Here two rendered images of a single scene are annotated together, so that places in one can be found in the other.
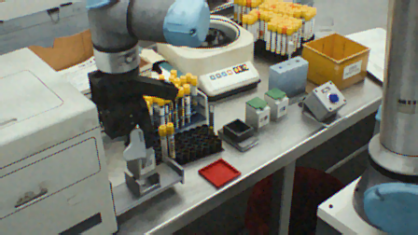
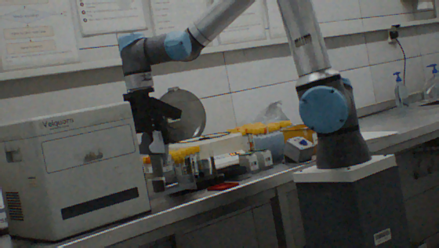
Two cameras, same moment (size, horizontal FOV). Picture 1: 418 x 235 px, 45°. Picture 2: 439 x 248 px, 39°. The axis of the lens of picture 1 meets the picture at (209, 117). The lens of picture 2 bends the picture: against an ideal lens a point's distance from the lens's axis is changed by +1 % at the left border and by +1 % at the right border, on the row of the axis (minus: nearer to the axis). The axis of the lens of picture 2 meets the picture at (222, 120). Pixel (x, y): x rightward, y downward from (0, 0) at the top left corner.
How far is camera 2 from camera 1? 1.06 m
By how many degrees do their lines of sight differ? 32
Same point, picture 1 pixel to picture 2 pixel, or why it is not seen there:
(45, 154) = (101, 127)
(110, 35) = (135, 62)
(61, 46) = not seen: hidden behind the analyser
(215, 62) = (213, 147)
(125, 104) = (147, 111)
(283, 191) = (282, 222)
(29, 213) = (92, 169)
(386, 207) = (310, 107)
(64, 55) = not seen: hidden behind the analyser
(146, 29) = (155, 49)
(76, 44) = not seen: hidden behind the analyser
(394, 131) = (299, 60)
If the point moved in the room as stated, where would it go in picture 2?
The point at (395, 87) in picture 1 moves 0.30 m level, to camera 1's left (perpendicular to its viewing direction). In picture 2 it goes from (290, 34) to (170, 56)
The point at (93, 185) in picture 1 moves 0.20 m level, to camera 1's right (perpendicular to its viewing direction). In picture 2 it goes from (132, 162) to (207, 147)
